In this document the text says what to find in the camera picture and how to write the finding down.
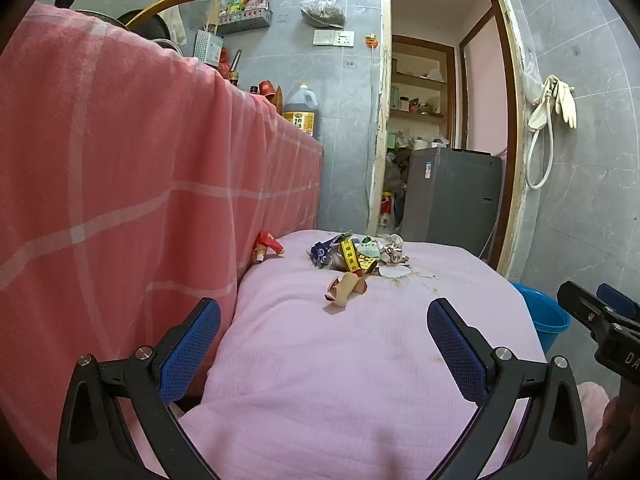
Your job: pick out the orange bottle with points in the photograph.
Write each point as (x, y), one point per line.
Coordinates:
(279, 102)

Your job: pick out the wooden utensil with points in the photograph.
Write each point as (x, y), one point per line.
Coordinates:
(212, 15)

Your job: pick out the dark glass bottle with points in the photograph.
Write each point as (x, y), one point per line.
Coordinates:
(235, 67)

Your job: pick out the orange wall hook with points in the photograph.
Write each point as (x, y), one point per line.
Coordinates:
(370, 40)

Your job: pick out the black wok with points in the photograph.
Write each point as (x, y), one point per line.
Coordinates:
(150, 25)

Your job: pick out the pile of plastic bags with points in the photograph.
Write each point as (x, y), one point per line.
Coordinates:
(397, 165)

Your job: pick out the white utensil holder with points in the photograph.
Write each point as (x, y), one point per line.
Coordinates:
(205, 45)

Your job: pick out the white wall switch panel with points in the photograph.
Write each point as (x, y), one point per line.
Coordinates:
(332, 38)

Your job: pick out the green canister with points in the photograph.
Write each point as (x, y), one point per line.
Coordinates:
(395, 97)

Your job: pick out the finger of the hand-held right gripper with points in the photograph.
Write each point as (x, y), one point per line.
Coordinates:
(617, 300)
(575, 300)

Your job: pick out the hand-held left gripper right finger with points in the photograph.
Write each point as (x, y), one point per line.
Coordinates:
(455, 350)

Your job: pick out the white paper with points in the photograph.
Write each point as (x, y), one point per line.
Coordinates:
(392, 250)

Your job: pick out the red checked towel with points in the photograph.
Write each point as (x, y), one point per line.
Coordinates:
(125, 160)

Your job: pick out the clear plastic bag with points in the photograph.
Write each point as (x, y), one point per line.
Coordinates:
(531, 80)

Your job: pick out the dark blue wrapper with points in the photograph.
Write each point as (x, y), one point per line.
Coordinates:
(322, 250)

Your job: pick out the tan cardboard piece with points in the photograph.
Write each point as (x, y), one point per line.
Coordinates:
(345, 287)

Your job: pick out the pink fluffy cloth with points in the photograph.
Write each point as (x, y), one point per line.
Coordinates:
(592, 410)

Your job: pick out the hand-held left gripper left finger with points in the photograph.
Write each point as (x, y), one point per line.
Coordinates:
(192, 350)

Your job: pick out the large oil jug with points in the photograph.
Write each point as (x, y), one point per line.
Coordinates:
(302, 110)

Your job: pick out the white printed sack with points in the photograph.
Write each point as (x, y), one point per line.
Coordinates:
(387, 212)

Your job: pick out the white round lid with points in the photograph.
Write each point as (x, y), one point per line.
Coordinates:
(395, 271)

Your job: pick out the person's right hand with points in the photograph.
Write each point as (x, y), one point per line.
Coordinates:
(610, 430)

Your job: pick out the beige hanging cloth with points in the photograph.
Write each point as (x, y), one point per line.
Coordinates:
(176, 20)

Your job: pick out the red wrapper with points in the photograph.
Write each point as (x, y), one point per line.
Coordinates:
(265, 247)

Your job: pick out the grey washing machine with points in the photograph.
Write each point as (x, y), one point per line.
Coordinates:
(450, 200)

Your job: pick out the wooden door frame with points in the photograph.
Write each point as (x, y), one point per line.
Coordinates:
(382, 110)

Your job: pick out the yellow wrapper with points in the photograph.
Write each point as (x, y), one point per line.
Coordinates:
(350, 255)

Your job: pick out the white wall shelf basket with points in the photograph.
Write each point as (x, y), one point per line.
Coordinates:
(245, 20)

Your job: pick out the red cup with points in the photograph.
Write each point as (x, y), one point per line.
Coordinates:
(267, 89)

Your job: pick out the blue plastic bucket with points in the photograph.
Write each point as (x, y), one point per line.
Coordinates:
(545, 320)

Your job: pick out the hanging bag of dried goods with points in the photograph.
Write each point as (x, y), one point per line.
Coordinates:
(325, 12)

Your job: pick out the pink floral blanket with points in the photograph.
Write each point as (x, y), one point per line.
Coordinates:
(325, 385)

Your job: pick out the wooden shelf unit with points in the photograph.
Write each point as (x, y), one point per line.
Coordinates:
(420, 77)

